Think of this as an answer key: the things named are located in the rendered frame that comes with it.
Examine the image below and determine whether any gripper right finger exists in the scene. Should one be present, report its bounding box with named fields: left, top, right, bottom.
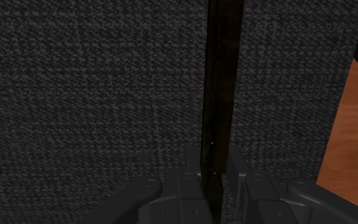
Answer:
left=230, top=144, right=358, bottom=224

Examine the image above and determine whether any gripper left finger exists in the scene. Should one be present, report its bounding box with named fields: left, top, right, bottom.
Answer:
left=81, top=144, right=214, bottom=224

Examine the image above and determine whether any dark grey fabric sofa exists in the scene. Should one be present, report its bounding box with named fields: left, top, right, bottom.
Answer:
left=0, top=0, right=358, bottom=224

